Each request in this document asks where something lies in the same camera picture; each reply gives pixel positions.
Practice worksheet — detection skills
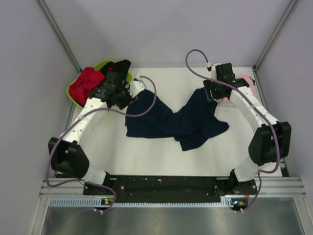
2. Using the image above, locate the aluminium frame rail front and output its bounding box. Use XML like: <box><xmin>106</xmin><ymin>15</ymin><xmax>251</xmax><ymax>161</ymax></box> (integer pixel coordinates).
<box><xmin>40</xmin><ymin>177</ymin><xmax>307</xmax><ymax>198</ymax></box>

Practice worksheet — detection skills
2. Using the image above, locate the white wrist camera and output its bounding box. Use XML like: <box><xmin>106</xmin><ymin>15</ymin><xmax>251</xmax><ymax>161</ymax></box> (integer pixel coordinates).
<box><xmin>206</xmin><ymin>62</ymin><xmax>219</xmax><ymax>72</ymax></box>
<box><xmin>132</xmin><ymin>78</ymin><xmax>146</xmax><ymax>95</ymax></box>

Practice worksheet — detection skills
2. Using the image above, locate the grey slotted cable duct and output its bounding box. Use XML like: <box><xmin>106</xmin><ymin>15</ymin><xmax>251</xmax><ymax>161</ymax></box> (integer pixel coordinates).
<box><xmin>48</xmin><ymin>194</ymin><xmax>247</xmax><ymax>209</ymax></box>

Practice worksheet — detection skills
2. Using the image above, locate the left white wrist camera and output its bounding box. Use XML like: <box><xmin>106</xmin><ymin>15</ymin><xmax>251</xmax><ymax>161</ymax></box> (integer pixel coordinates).
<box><xmin>132</xmin><ymin>78</ymin><xmax>146</xmax><ymax>95</ymax></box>

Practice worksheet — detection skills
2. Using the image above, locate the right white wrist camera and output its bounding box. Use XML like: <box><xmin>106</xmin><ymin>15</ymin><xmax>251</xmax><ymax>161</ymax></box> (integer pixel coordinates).
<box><xmin>206</xmin><ymin>62</ymin><xmax>219</xmax><ymax>72</ymax></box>

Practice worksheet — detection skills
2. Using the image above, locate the navy blue t shirt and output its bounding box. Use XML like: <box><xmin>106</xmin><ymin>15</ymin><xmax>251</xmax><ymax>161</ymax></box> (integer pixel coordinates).
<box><xmin>125</xmin><ymin>88</ymin><xmax>229</xmax><ymax>151</ymax></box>

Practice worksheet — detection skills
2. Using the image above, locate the right aluminium corner post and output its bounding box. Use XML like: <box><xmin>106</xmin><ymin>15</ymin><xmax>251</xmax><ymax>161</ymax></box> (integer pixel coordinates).
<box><xmin>252</xmin><ymin>0</ymin><xmax>300</xmax><ymax>71</ymax></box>

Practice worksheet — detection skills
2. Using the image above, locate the aluminium corner post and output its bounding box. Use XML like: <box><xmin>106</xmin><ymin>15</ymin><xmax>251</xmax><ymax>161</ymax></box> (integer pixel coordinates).
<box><xmin>37</xmin><ymin>0</ymin><xmax>82</xmax><ymax>72</ymax></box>
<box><xmin>252</xmin><ymin>0</ymin><xmax>300</xmax><ymax>71</ymax></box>

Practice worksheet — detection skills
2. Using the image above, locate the left aluminium corner post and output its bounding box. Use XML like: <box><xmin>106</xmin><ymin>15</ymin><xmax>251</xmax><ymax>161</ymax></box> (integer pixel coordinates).
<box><xmin>37</xmin><ymin>0</ymin><xmax>82</xmax><ymax>72</ymax></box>

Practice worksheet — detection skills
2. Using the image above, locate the pink folded t shirt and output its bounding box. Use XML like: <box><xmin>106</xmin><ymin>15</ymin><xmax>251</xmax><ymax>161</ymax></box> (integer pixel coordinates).
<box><xmin>221</xmin><ymin>75</ymin><xmax>256</xmax><ymax>103</ymax></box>

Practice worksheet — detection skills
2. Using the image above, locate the black t shirt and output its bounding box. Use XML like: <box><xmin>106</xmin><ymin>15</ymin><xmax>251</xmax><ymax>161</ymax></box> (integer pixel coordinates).
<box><xmin>99</xmin><ymin>60</ymin><xmax>131</xmax><ymax>76</ymax></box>

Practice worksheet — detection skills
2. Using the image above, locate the red t shirt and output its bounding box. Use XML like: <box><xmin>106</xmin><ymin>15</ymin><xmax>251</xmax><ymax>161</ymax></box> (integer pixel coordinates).
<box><xmin>67</xmin><ymin>67</ymin><xmax>105</xmax><ymax>107</ymax></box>

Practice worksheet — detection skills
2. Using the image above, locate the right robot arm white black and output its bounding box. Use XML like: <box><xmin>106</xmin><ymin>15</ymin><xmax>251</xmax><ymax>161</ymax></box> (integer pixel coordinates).
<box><xmin>203</xmin><ymin>62</ymin><xmax>291</xmax><ymax>195</ymax></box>

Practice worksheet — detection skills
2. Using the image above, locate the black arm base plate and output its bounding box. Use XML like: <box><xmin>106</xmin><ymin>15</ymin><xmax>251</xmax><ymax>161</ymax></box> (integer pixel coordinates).
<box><xmin>83</xmin><ymin>174</ymin><xmax>259</xmax><ymax>204</ymax></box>

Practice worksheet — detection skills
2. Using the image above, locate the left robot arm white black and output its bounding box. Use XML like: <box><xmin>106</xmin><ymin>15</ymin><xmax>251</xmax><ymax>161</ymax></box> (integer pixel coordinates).
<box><xmin>48</xmin><ymin>71</ymin><xmax>146</xmax><ymax>194</ymax></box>

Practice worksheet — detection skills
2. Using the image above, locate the lime green plastic basket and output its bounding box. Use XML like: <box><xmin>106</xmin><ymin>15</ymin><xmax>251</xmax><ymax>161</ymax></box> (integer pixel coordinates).
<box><xmin>67</xmin><ymin>60</ymin><xmax>134</xmax><ymax>107</ymax></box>

